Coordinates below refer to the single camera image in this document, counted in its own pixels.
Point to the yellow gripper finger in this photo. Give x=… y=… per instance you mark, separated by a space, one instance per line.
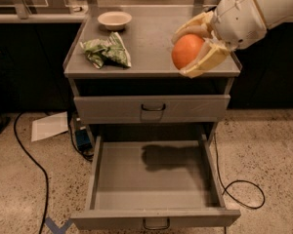
x=212 y=54
x=199 y=25

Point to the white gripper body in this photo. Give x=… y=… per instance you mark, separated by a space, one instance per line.
x=238 y=19

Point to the orange fruit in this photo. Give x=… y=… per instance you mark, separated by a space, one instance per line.
x=186 y=50

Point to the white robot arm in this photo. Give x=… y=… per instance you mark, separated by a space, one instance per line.
x=273 y=12

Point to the grey metal drawer cabinet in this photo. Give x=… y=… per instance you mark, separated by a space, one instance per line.
x=148 y=41

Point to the closed upper grey drawer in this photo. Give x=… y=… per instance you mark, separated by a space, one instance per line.
x=151 y=109

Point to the open grey middle drawer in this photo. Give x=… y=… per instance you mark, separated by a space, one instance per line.
x=153 y=177

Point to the white paper bowl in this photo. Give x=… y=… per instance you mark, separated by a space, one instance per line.
x=114 y=21

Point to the green chip bag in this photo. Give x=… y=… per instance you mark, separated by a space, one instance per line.
x=111 y=50

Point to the blue power box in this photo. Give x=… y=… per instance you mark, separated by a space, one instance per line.
x=82 y=139

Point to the white paper sheet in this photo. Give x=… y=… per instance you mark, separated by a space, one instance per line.
x=49 y=126

